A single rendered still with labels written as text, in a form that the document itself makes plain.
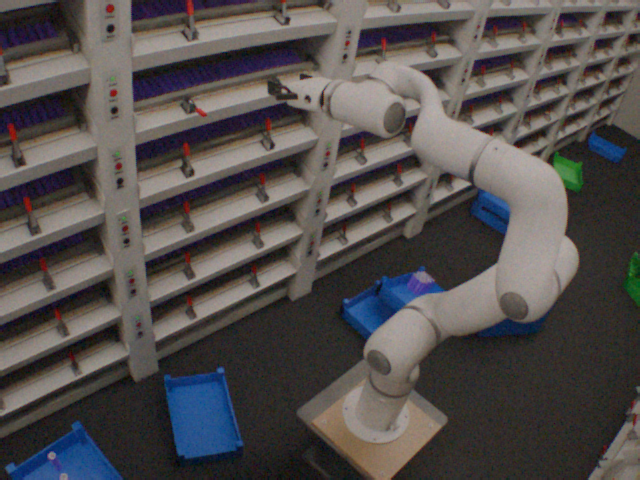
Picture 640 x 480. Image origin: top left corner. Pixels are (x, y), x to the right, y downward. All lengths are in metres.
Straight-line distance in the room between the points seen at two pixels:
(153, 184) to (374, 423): 0.85
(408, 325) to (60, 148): 0.85
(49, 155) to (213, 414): 1.00
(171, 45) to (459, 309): 0.83
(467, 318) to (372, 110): 0.43
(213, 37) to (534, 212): 0.81
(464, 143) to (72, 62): 0.78
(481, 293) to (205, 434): 1.06
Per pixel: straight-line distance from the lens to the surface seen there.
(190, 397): 1.84
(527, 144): 3.38
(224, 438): 1.76
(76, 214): 1.34
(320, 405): 1.52
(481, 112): 2.58
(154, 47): 1.22
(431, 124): 0.94
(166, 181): 1.42
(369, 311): 2.15
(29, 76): 1.13
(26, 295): 1.45
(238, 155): 1.52
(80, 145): 1.24
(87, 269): 1.47
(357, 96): 1.03
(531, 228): 0.88
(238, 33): 1.32
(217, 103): 1.38
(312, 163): 1.73
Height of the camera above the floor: 1.56
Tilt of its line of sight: 40 degrees down
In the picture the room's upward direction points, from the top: 11 degrees clockwise
